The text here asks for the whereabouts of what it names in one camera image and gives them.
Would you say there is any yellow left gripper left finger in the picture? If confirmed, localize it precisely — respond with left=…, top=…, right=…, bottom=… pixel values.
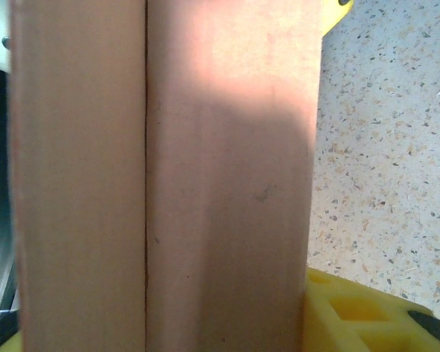
left=0, top=329, right=23, bottom=352

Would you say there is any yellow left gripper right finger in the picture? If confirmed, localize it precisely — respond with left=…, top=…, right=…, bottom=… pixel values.
left=302, top=267, right=440, bottom=352

